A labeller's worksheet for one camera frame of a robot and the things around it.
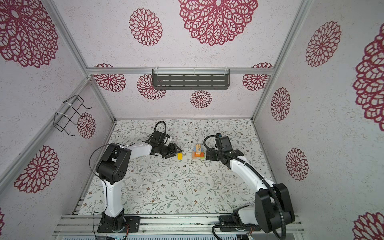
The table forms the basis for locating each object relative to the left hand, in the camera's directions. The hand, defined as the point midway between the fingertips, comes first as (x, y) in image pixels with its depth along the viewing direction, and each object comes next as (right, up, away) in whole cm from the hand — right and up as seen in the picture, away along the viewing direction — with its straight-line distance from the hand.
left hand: (178, 154), depth 99 cm
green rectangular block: (+16, -2, 0) cm, 16 cm away
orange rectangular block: (+15, 0, -4) cm, 16 cm away
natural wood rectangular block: (+10, -1, -1) cm, 10 cm away
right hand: (+21, +4, -11) cm, 24 cm away
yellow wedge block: (+1, -1, -1) cm, 2 cm away
